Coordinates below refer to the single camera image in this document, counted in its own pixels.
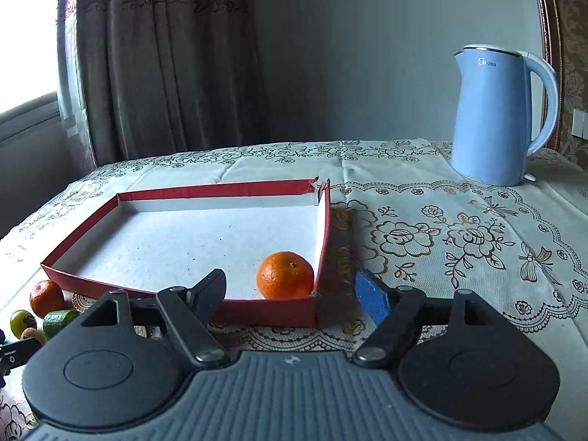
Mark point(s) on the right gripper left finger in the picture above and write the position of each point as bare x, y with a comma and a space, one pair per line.
186, 314

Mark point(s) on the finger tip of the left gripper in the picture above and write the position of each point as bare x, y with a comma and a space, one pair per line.
17, 354

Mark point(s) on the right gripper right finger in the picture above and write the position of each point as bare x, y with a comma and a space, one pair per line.
395, 312

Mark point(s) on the brown longan fruit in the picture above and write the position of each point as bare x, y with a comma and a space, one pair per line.
30, 333

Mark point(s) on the green round fruit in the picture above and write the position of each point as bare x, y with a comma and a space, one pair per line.
22, 320

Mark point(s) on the orange tangerine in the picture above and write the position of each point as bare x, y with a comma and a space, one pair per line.
46, 297
284, 276

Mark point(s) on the green cucumber piece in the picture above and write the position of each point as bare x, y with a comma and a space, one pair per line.
56, 321

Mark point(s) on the red cardboard tray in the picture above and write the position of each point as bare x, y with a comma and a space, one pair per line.
146, 240

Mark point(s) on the floral white tablecloth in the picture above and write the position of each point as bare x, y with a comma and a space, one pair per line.
398, 210

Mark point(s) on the light blue electric kettle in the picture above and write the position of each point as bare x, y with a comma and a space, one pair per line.
492, 139

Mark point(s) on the brown patterned curtain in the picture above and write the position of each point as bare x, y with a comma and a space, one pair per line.
141, 78

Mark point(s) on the white wall switch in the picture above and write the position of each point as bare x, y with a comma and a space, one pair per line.
579, 126

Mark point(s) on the window frame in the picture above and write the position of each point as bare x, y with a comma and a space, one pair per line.
41, 77

